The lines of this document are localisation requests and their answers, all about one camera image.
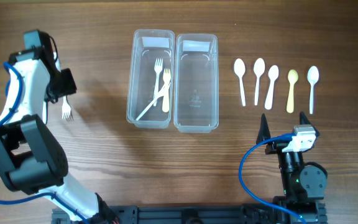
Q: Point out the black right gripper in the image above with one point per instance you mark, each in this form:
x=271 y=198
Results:
x=278 y=145

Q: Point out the right clear plastic container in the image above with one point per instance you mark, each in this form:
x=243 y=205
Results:
x=196 y=103

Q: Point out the cream plastic spoon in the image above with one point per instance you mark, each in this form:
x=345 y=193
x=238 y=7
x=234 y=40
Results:
x=239 y=70

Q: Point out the yellow plastic spoon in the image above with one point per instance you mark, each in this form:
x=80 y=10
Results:
x=292 y=79

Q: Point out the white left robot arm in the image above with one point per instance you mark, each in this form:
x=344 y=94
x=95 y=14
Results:
x=31 y=159

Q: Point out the yellow plastic fork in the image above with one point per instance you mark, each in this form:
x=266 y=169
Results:
x=167 y=80

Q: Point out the slim white plastic fork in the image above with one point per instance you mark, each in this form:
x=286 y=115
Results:
x=163 y=90

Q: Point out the translucent white plastic spoon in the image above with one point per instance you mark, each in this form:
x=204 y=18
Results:
x=312 y=77

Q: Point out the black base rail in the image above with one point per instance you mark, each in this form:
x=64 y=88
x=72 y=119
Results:
x=246 y=213

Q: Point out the clear white plastic fork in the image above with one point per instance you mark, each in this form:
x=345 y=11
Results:
x=66 y=110

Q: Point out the clear plastic container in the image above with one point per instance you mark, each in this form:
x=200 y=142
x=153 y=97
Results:
x=196 y=103
x=147 y=46

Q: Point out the left clear plastic container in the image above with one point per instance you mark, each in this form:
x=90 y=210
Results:
x=147 y=46

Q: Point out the wide white plastic spoon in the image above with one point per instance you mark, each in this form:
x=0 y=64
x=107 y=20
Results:
x=273 y=74

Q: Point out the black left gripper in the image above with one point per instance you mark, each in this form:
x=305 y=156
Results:
x=64 y=84

